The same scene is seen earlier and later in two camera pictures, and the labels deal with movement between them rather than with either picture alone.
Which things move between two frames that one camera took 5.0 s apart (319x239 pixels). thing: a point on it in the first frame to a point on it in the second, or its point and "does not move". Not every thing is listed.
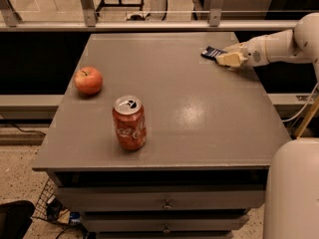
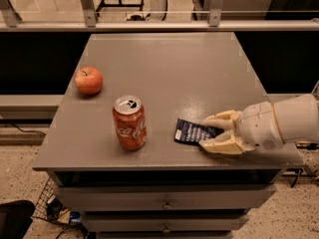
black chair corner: [15, 217] does not move
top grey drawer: [160, 197] does not move
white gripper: [255, 53] to [257, 125]
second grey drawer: [120, 222] does not move
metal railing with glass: [155, 7] does not move
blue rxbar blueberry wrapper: [211, 53] to [193, 133]
